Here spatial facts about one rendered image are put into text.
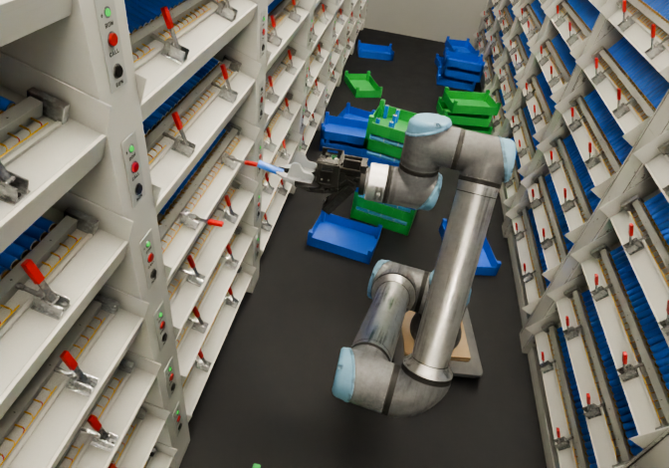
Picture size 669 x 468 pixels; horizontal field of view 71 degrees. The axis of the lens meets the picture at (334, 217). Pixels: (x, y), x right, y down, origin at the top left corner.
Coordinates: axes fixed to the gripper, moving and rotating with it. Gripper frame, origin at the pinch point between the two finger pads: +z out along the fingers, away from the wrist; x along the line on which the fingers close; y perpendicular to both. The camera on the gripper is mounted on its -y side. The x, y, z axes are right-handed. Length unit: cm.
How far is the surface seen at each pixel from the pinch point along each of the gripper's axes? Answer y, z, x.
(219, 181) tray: -10.4, 18.6, -5.5
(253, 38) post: 19.6, 16.4, -30.7
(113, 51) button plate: 40, 15, 34
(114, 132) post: 29.3, 15.7, 37.3
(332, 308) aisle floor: -83, -15, -29
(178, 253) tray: -10.2, 17.8, 22.4
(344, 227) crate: -84, -12, -80
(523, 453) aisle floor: -84, -85, 13
